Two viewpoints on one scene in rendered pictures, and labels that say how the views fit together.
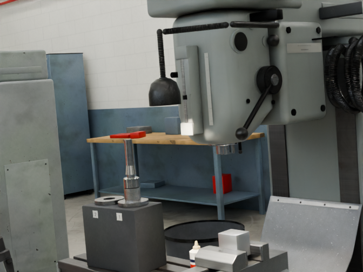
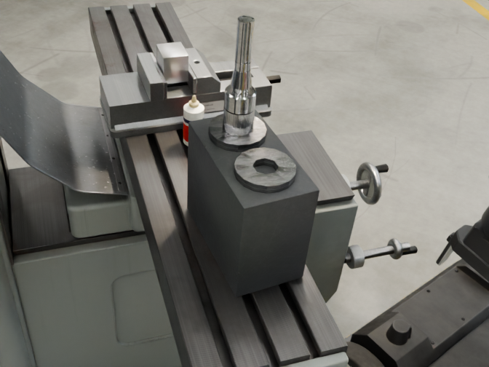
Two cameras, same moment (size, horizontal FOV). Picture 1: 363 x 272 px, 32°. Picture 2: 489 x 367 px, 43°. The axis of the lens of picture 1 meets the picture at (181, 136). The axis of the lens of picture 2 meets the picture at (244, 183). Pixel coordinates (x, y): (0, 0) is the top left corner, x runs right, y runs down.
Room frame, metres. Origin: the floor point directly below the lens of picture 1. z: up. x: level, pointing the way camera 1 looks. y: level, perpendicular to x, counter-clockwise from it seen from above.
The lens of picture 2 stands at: (2.56, 0.48, 1.69)
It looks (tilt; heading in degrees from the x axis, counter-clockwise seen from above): 40 degrees down; 203
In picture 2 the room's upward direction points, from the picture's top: 5 degrees clockwise
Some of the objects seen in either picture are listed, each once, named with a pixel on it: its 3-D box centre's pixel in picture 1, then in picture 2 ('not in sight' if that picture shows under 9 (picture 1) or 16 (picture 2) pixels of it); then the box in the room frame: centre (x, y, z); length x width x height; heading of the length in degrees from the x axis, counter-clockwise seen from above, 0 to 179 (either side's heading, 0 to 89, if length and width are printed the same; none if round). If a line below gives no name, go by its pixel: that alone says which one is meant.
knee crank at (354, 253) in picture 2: not in sight; (381, 251); (1.32, 0.37, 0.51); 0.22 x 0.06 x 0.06; 134
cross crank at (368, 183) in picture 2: not in sight; (356, 185); (1.24, 0.25, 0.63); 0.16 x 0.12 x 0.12; 134
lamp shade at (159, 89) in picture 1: (164, 91); not in sight; (1.43, 0.03, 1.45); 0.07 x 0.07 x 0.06
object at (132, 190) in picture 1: (132, 190); (239, 112); (1.83, 0.16, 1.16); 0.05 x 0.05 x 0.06
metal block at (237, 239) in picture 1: (234, 243); (172, 62); (1.58, -0.11, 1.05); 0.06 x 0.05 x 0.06; 46
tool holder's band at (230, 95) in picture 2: (131, 179); (240, 92); (1.83, 0.16, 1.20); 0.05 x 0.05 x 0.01
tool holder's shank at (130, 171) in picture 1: (129, 158); (243, 55); (1.83, 0.16, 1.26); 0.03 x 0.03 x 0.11
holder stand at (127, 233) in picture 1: (123, 232); (246, 196); (1.86, 0.19, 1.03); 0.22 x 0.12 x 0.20; 50
